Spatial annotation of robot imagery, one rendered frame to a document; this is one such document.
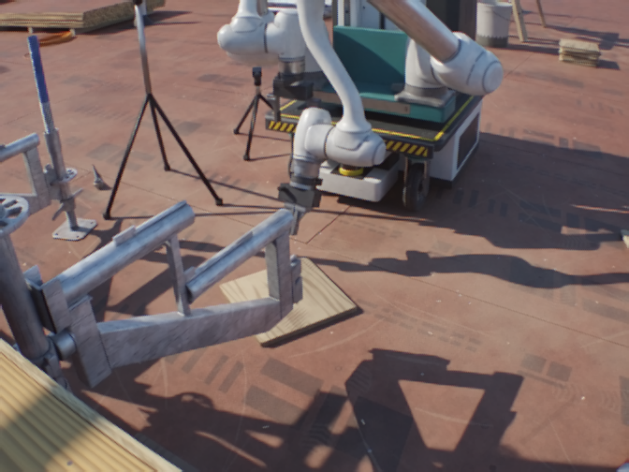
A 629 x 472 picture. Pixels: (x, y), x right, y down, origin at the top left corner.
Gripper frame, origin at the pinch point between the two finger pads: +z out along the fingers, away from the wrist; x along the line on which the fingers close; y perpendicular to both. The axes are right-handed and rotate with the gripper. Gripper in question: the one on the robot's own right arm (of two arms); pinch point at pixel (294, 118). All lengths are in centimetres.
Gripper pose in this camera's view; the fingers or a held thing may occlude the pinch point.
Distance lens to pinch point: 200.4
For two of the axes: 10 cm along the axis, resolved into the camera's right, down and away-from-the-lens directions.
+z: 0.2, 8.6, 5.2
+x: -8.9, -2.2, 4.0
